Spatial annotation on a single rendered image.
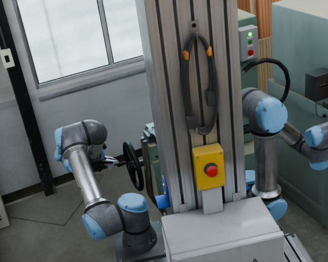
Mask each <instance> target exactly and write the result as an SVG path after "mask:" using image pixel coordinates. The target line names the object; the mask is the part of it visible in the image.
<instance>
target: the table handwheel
mask: <svg viewBox="0 0 328 262"><path fill-rule="evenodd" d="M123 155H124V160H125V161H126V162H127V164H126V166H127V170H128V173H129V175H130V178H131V180H132V182H133V184H134V186H135V188H136V189H137V190H138V191H142V190H143V189H144V178H143V173H142V169H141V167H142V166H144V163H143V160H140V161H139V159H138V157H137V154H136V152H135V150H134V148H133V146H132V144H131V143H130V142H129V141H125V142H124V143H123ZM131 156H132V157H131ZM132 158H133V159H132ZM135 171H137V175H138V181H139V184H138V182H137V180H136V175H135Z"/></svg>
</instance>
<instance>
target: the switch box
mask: <svg viewBox="0 0 328 262"><path fill-rule="evenodd" d="M249 32H251V36H253V37H252V38H249V39H247V38H248V37H250V36H248V33H249ZM238 34H239V55H240V61H241V62H243V61H246V60H250V59H254V58H258V57H259V48H258V27H256V26H254V25H247V26H244V27H240V28H238ZM249 40H252V43H251V44H252V45H253V46H250V47H247V45H251V44H248V41H249ZM249 50H253V51H254V53H253V57H250V58H248V56H250V55H249V54H248V52H249Z"/></svg>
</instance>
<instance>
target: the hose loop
mask: <svg viewBox="0 0 328 262"><path fill-rule="evenodd" d="M264 62H268V63H274V64H277V65H278V66H279V67H280V68H281V69H282V70H283V72H284V75H285V79H286V85H285V89H284V94H283V96H282V98H281V99H280V102H281V103H283V102H284V101H285V99H286V97H287V95H288V92H289V87H290V84H291V81H290V77H289V72H288V69H287V68H286V66H285V65H284V64H283V63H281V62H280V61H279V60H276V59H272V58H262V59H259V60H256V61H253V62H251V63H249V64H248V65H247V66H246V67H244V68H243V69H242V75H244V74H245V73H246V72H247V71H248V70H249V69H250V68H252V67H253V66H256V65H258V64H261V63H264Z"/></svg>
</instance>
